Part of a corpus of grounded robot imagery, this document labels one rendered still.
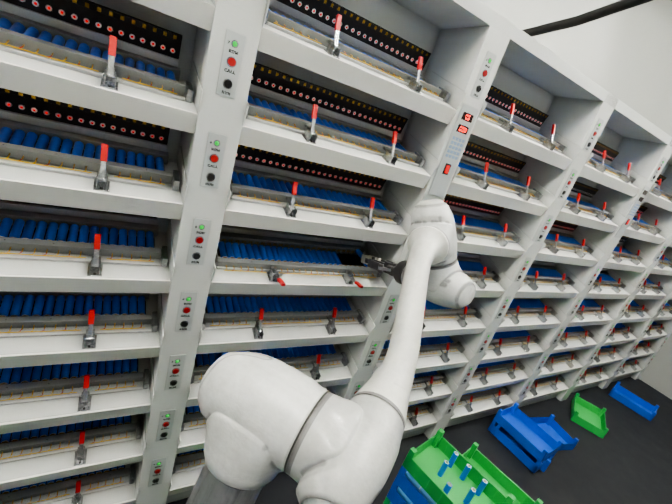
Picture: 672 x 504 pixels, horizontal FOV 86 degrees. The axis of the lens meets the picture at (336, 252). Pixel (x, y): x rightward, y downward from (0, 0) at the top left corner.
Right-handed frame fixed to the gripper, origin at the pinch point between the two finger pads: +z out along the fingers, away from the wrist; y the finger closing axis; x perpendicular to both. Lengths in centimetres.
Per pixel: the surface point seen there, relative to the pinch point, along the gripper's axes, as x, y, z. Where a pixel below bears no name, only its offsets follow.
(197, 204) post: -11, 61, -9
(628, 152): -70, -146, -10
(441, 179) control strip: -30.5, -10.6, -14.8
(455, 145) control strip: -41.1, -10.7, -17.6
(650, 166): -62, -146, -21
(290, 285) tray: 8.8, 31.0, -4.0
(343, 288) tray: 9.3, 11.7, -3.6
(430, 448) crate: 66, -30, -18
